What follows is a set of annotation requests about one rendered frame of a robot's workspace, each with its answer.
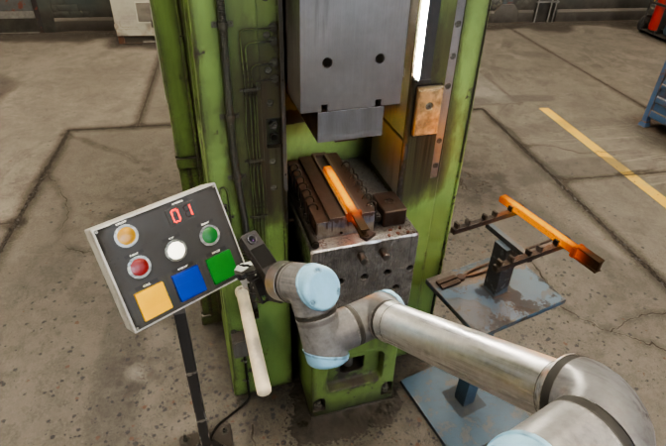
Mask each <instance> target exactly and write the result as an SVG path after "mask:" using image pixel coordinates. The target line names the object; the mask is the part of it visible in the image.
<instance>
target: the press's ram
mask: <svg viewBox="0 0 666 446"><path fill-rule="evenodd" d="M282 10H283V46H284V82H285V90H286V91H287V93H288V95H289V96H290V98H291V100H292V101H293V103H294V105H295V106H296V108H297V109H298V111H299V113H300V114H305V113H315V112H321V105H323V106H324V107H325V109H326V110H327V111H334V110H344V109H354V108H363V107H373V106H375V105H376V101H377V102H378V103H379V104H380V105H381V106H383V105H392V104H399V102H400V93H401V85H402V75H403V66H404V57H405V47H406V38H407V29H408V19H409V10H410V0H282Z"/></svg>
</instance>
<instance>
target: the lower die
mask: <svg viewBox="0 0 666 446"><path fill-rule="evenodd" d="M319 155H324V156H325V158H326V160H327V161H328V163H329V164H330V166H332V168H333V170H334V171H335V173H336V175H337V176H338V178H339V180H340V181H341V183H342V185H343V186H344V188H345V190H346V191H347V193H348V195H349V196H350V198H351V200H352V201H353V203H354V205H355V206H356V208H357V209H358V210H359V209H361V210H362V217H363V218H364V220H365V222H366V223H367V225H368V227H369V228H370V230H374V220H375V210H374V209H373V207H372V205H371V204H370V203H369V205H368V206H366V204H367V203H368V202H369V201H368V199H367V198H366V196H364V198H363V199H361V198H362V196H363V195H364V193H363V192H362V190H361V189H360V190H359V192H357V189H358V188H359V185H358V184H357V183H355V185H353V182H354V181H355V180H354V179H353V177H352V176H351V178H350V179H349V175H350V173H349V171H348V170H347V171H346V172H345V169H346V166H345V165H343V166H342V167H341V163H342V160H341V159H340V157H339V156H338V154H337V153H330V154H325V152H323V153H315V154H311V156H309V157H301V158H298V160H296V161H288V162H287V176H288V167H289V165H291V164H298V169H300V170H301V175H302V176H304V182H306V183H307V184H308V187H307V188H308V189H310V190H311V196H313V197H314V198H315V202H313V199H312V198H311V197H309V198H307V199H306V200H305V212H306V215H307V206H308V205H309V204H311V203H316V204H317V205H318V210H316V205H311V206H310V207H309V221H310V224H311V226H312V228H313V231H314V233H315V235H316V237H317V239H324V238H329V237H335V236H341V235H344V234H345V235H346V234H352V233H358V232H357V230H356V229H355V227H354V225H353V223H352V222H348V220H347V217H348V212H347V210H346V208H345V206H344V205H343V203H342V201H341V199H340V198H339V196H338V194H337V192H336V191H335V189H334V187H333V185H332V184H331V182H330V180H329V178H328V177H327V175H326V173H325V171H324V170H323V168H322V166H321V164H320V163H319V161H318V159H317V157H316V156H319ZM295 169H297V166H295V165H293V166H291V167H290V179H291V173H292V171H293V170H295ZM298 175H300V172H299V171H295V172H294V173H293V185H294V179H295V178H296V177H297V176H298ZM301 182H303V178H302V177H298V178H297V179H296V192H297V186H298V184H299V183H301ZM305 188H306V184H304V183H303V184H301V185H300V186H299V199H300V192H301V190H303V189H305ZM306 196H309V191H308V190H305V191H303V192H302V206H303V208H304V205H303V204H304V203H303V201H304V198H305V197H306ZM340 232H343V233H342V234H340Z"/></svg>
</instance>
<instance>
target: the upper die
mask: <svg viewBox="0 0 666 446"><path fill-rule="evenodd" d="M299 114H300V113H299ZM300 115H301V117H302V119H303V120H304V122H305V124H306V125H307V127H308V128H309V130H310V132H311V133H312V135H313V137H314V138H315V140H316V142H317V143H323V142H332V141H340V140H348V139H357V138H365V137H372V136H380V135H381V134H382V128H383V118H384V105H383V106H381V105H380V104H379V103H378V102H377V101H376V105H375V106H373V107H363V108H354V109H344V110H334V111H327V110H326V109H325V107H324V106H323V105H321V112H315V113H305V114H300Z"/></svg>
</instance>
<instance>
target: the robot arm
mask: <svg viewBox="0 0 666 446"><path fill-rule="evenodd" d="M239 245H240V246H241V248H242V249H243V251H244V252H245V254H246V255H247V257H248V258H249V260H250V262H247V263H243V264H240V265H238V266H237V267H236V269H235V270H234V273H235V275H236V278H237V279H238V280H239V281H240V282H241V284H242V286H243V288H244V289H248V283H249V284H250V285H251V289H252V292H253V293H251V292H250V296H251V299H252V300H253V301H254V302H257V303H261V304H264V303H265V302H267V301H273V302H277V303H284V302H287V303H291V305H292V309H293V313H294V317H295V321H296V325H297V329H298V332H299V336H300V340H301V344H302V348H303V349H302V351H303V353H304V355H305V358H306V361H307V364H308V365H309V366H310V367H312V368H314V369H319V370H327V369H333V368H337V367H339V366H341V365H343V364H344V363H346V362H347V361H348V359H349V356H350V355H349V352H348V351H350V350H352V349H354V348H356V347H358V346H360V345H362V344H365V343H367V342H369V341H371V340H373V339H378V340H380V341H383V342H385V343H389V344H391V345H393V346H395V347H396V348H398V349H400V350H402V351H404V352H406V353H408V354H410V355H412V356H414V357H416V358H418V359H420V360H422V361H425V362H427V363H429V364H431V365H433V366H435V367H437V368H439V369H441V370H443V371H445V372H447V373H449V374H451V375H453V376H455V377H457V378H459V379H461V380H463V381H465V382H467V383H469V384H471V385H473V386H475V387H477V388H479V389H481V390H484V391H486V392H488V393H490V394H492V395H494V396H496V397H498V398H500V399H502V400H504V401H506V402H508V403H510V404H512V405H514V406H517V407H519V408H521V409H523V410H525V411H527V412H529V413H531V414H532V415H531V416H529V417H528V418H526V419H525V420H523V421H522V422H520V423H519V424H517V425H516V426H514V427H513V428H511V429H510V430H509V431H506V432H503V433H501V434H500V435H498V436H496V437H495V438H494V439H493V440H492V441H490V443H489V444H488V445H487V446H656V437H655V431H654V427H653V424H652V422H651V419H650V416H649V414H648V411H647V409H646V407H645V406H644V404H643V402H642V401H641V399H640V398H639V396H638V395H637V393H636V392H635V390H634V389H633V388H632V387H631V386H630V385H629V384H628V383H627V382H626V381H625V380H624V379H623V378H622V377H621V376H620V375H619V374H617V373H616V372H614V371H613V370H612V369H610V368H609V367H607V366H606V365H604V364H602V363H600V362H598V361H596V360H593V359H590V358H587V357H584V356H581V355H578V354H566V355H564V356H562V357H560V358H558V359H556V358H553V357H550V356H547V355H544V354H542V353H539V352H536V351H533V350H530V349H527V348H525V347H522V346H519V345H516V344H513V343H510V342H508V341H505V340H502V339H500V338H497V337H494V336H492V335H489V334H486V333H483V332H480V331H477V330H475V329H472V328H469V327H466V326H463V325H460V324H457V323H455V322H452V321H449V320H446V319H443V318H440V317H438V316H435V315H432V314H429V313H426V312H423V311H421V310H418V309H415V308H412V307H409V306H406V305H404V303H403V301H402V299H401V298H400V296H399V295H398V294H396V293H395V292H394V291H392V290H390V289H383V290H378V291H375V292H374V293H372V294H371V295H368V296H366V297H364V298H361V299H359V300H357V301H354V302H352V303H349V304H347V305H345V306H342V307H340V308H337V307H336V302H337V300H338V298H339V294H340V282H339V280H338V278H337V276H336V274H335V273H334V272H333V271H332V270H331V269H330V268H328V267H325V266H322V265H320V264H315V263H310V264H307V263H298V262H290V261H279V262H277V261H276V259H275V258H274V256H273V255H272V253H271V252H270V250H269V249H268V247H267V246H266V244H265V243H264V242H263V240H262V239H261V237H260V236H259V234H258V233H257V231H255V230H254V231H251V232H249V233H247V234H245V235H242V236H241V238H240V240H239ZM254 295H255V296H256V297H257V299H258V300H259V301H257V300H255V298H254ZM262 297H265V300H263V299H262Z"/></svg>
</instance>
